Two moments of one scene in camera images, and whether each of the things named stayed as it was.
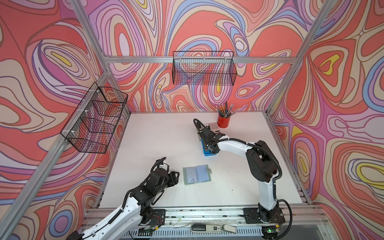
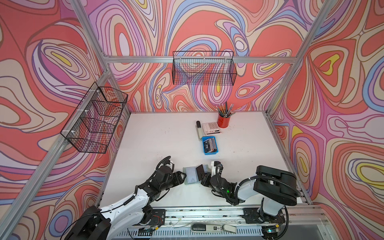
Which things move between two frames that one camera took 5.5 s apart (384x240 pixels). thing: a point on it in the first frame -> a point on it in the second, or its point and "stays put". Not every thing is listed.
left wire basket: (92, 127) stays put
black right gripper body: (206, 146) -> (207, 182)
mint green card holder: (197, 174) stays put
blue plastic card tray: (207, 153) stays put
